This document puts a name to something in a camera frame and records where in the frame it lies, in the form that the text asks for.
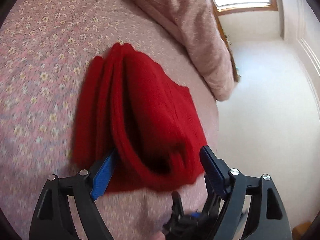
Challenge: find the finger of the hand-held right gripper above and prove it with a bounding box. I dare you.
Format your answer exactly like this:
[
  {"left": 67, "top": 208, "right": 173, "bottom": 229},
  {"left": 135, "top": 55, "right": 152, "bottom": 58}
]
[
  {"left": 202, "top": 180, "right": 222, "bottom": 222},
  {"left": 171, "top": 191, "right": 185, "bottom": 219}
]

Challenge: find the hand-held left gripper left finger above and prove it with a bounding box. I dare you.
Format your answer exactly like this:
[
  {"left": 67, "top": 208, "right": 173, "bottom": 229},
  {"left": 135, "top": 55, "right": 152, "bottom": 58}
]
[{"left": 29, "top": 149, "right": 117, "bottom": 240}]

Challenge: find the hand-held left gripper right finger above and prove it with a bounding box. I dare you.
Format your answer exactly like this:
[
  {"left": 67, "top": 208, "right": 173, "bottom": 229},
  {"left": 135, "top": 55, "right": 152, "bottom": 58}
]
[{"left": 199, "top": 145, "right": 292, "bottom": 240}]

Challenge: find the red knit cardigan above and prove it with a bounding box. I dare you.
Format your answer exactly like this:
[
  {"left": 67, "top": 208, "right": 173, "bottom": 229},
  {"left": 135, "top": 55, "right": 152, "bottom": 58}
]
[{"left": 72, "top": 42, "right": 208, "bottom": 194}]

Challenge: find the white door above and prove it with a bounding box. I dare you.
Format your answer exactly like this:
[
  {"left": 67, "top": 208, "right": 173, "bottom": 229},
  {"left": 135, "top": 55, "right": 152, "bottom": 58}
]
[{"left": 282, "top": 0, "right": 320, "bottom": 123}]

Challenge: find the pink quilt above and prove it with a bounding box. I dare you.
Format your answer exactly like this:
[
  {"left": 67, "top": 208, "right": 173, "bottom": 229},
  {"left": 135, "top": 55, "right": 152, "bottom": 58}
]
[{"left": 122, "top": 0, "right": 237, "bottom": 102}]

